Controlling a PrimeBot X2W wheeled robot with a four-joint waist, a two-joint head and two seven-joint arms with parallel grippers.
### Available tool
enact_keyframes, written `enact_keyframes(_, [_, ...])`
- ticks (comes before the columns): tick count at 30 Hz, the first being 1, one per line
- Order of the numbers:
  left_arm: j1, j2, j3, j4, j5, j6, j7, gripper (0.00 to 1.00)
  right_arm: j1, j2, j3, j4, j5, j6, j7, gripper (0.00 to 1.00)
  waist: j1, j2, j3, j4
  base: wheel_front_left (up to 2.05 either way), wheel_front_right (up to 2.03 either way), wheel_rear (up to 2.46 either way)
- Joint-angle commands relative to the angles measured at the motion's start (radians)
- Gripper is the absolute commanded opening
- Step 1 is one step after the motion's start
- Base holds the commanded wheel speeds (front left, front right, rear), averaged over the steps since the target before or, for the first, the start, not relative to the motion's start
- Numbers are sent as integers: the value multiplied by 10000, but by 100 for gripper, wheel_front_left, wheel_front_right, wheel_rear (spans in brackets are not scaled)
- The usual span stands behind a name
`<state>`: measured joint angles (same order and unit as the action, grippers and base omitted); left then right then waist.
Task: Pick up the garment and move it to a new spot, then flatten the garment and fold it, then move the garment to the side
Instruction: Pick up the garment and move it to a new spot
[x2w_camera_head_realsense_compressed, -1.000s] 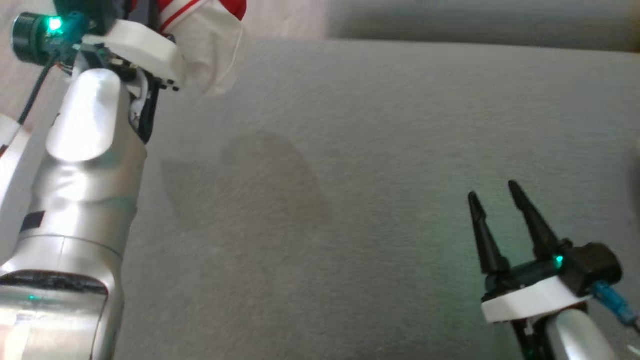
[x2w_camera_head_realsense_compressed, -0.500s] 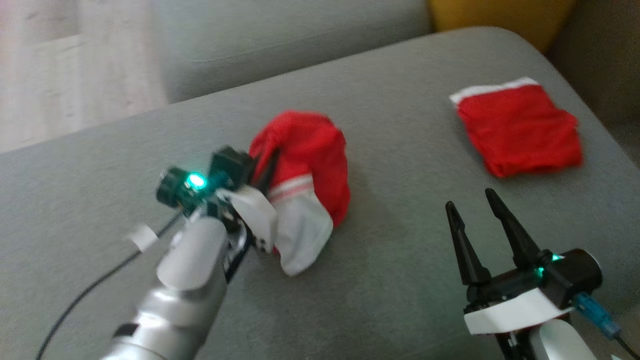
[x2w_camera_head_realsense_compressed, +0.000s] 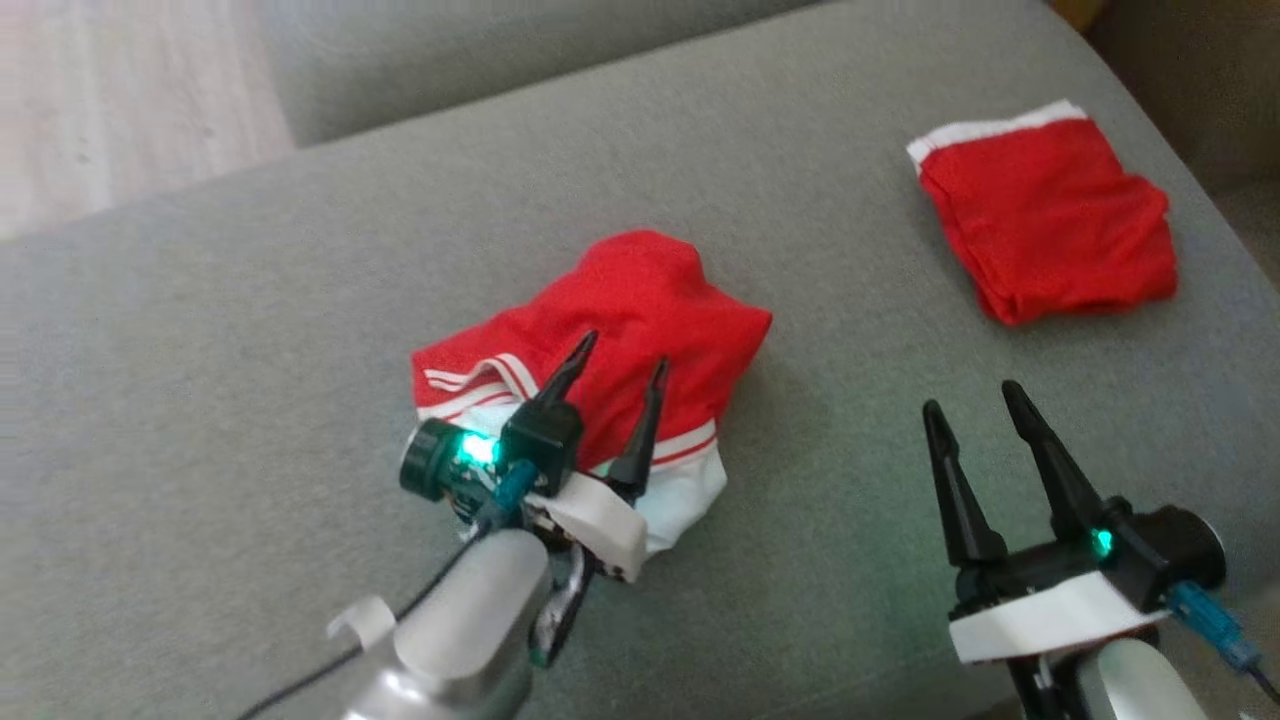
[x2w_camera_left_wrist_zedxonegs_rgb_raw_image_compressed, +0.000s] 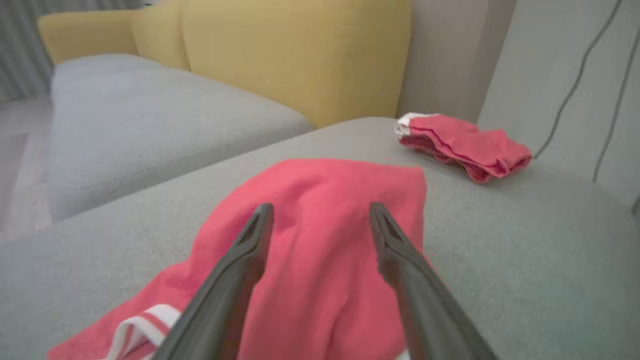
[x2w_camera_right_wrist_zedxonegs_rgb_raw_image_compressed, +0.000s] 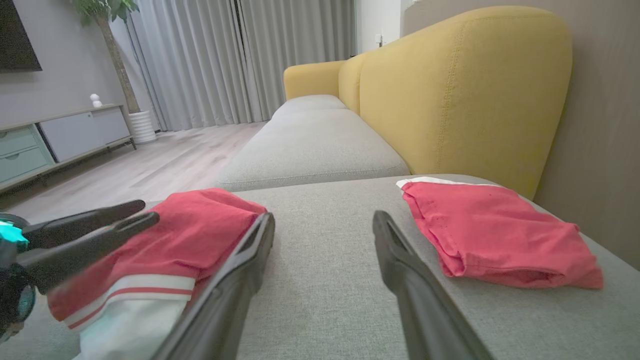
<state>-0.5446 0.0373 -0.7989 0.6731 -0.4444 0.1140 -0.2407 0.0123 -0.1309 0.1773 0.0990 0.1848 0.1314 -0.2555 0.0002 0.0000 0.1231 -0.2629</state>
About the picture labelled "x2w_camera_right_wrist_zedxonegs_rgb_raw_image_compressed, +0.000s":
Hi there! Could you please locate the grey sofa seat cushion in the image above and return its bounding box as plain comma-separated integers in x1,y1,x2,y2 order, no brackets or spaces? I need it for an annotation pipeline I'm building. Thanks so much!
215,107,411,192
271,94,349,120
0,173,640,360

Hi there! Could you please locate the white ribbed plant pot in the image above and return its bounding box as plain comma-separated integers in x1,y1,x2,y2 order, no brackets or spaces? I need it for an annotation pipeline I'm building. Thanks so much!
128,110,158,145

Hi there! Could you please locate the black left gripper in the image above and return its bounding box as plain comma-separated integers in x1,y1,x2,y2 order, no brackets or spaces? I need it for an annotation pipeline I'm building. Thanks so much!
0,200,161,343

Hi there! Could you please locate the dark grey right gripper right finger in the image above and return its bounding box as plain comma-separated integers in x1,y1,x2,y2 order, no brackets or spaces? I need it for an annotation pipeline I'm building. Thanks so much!
372,210,493,360

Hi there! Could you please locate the folded plain red garment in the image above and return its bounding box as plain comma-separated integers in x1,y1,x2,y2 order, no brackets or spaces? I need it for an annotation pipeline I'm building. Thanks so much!
396,176,604,290

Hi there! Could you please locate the red garment with white trim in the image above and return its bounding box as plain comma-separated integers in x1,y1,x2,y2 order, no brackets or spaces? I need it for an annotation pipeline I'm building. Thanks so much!
47,187,268,360

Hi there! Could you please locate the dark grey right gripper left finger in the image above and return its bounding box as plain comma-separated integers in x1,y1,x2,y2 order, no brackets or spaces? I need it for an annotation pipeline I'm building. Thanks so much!
152,212,276,360

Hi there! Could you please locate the yellow sofa backrest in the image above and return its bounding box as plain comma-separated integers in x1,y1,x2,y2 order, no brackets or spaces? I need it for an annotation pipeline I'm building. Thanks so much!
283,5,574,201

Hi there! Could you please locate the light grey curtain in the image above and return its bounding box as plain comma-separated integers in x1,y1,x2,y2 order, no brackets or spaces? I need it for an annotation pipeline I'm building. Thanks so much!
125,0,246,132
237,0,357,123

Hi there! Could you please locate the black wall television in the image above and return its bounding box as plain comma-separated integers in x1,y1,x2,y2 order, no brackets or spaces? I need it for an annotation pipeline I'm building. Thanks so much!
0,0,43,73

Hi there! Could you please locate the tall green indoor plant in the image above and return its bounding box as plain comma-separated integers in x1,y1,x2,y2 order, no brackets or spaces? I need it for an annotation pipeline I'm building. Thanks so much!
70,0,141,115

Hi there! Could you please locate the low grey TV cabinet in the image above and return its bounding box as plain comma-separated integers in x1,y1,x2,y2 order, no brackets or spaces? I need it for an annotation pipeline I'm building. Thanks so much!
0,103,137,196

